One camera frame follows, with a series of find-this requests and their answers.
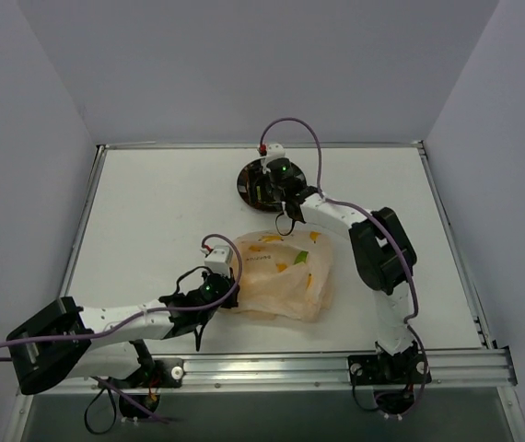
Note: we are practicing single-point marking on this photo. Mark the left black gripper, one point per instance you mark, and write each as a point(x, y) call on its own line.
point(230, 290)

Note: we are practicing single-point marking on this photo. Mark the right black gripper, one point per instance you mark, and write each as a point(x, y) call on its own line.
point(259, 185)

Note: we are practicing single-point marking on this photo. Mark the translucent orange plastic bag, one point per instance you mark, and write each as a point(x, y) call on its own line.
point(272, 286)

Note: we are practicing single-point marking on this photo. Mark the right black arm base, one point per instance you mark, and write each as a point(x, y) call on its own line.
point(398, 381)

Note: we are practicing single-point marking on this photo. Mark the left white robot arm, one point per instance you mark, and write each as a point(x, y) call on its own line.
point(65, 340)

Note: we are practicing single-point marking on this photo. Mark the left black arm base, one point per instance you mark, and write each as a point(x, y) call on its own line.
point(134, 379)

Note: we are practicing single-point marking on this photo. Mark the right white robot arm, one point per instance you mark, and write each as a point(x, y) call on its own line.
point(384, 256)

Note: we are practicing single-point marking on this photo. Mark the small green fake lime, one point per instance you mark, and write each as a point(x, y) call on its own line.
point(301, 257)

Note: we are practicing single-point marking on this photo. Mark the brown rimmed ceramic plate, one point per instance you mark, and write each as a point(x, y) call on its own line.
point(247, 181)

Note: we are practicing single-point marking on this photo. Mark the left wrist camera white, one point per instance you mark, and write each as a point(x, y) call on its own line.
point(219, 260)

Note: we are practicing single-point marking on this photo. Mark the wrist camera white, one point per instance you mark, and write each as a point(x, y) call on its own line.
point(269, 153)
point(219, 260)

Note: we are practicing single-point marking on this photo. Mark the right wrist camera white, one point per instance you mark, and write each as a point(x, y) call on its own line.
point(269, 153)

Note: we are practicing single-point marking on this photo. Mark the aluminium front rail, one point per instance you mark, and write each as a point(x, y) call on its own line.
point(470, 368)

